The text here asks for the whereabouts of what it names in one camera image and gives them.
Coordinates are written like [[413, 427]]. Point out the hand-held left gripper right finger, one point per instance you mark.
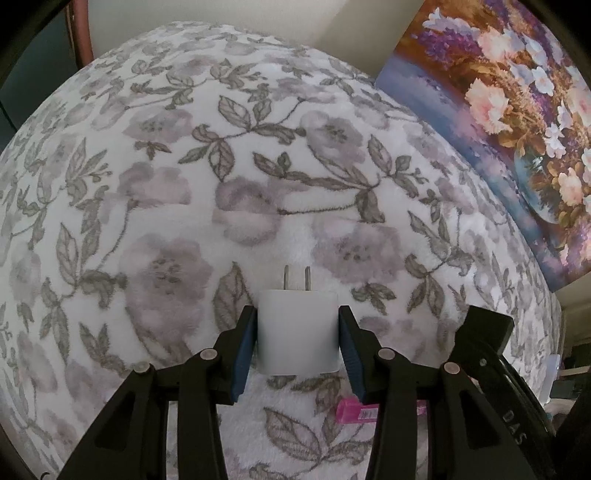
[[352, 355]]

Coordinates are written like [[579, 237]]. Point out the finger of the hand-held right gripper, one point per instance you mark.
[[517, 415]]

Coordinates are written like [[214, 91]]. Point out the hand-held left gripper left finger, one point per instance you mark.
[[242, 355]]

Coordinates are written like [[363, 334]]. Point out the white charger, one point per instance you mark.
[[295, 332]]

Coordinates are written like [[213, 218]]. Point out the translucent white container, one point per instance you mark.
[[551, 374]]

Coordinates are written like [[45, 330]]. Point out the magenta tube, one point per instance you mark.
[[358, 410]]

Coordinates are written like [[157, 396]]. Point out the floral painting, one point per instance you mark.
[[461, 138]]

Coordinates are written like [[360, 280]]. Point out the dark cabinet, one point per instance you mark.
[[32, 78]]

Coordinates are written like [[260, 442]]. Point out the salmon pink board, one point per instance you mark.
[[81, 32]]

